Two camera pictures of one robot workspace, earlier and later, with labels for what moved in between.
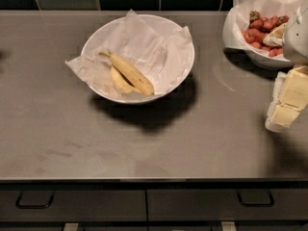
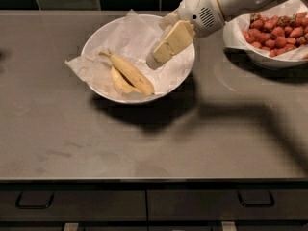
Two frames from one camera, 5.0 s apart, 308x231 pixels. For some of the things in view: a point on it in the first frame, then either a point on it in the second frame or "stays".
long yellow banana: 137,80 stays
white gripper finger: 274,100 → 165,23
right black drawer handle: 271,203 stays
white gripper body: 296,38 → 199,11
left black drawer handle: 24,207 stays
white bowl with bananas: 136,59 stays
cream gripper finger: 294,97 → 178,37
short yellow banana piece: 120,82 stays
